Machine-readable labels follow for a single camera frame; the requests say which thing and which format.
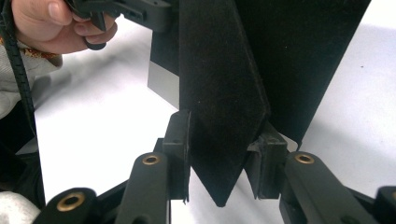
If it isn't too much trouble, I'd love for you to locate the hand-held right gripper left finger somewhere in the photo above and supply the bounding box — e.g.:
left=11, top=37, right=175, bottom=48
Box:
left=162, top=109, right=192, bottom=204

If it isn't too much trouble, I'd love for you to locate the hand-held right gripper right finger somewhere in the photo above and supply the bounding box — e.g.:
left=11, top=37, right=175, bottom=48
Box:
left=244, top=120, right=289, bottom=200

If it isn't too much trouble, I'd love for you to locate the black square sheet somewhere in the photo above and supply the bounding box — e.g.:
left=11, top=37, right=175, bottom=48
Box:
left=148, top=0, right=373, bottom=208

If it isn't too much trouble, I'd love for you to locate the orange bead bracelet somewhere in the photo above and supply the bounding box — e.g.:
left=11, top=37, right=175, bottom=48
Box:
left=18, top=46, right=64, bottom=68

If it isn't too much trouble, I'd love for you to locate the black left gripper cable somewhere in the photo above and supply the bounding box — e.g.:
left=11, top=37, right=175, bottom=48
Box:
left=0, top=0, right=37, bottom=138

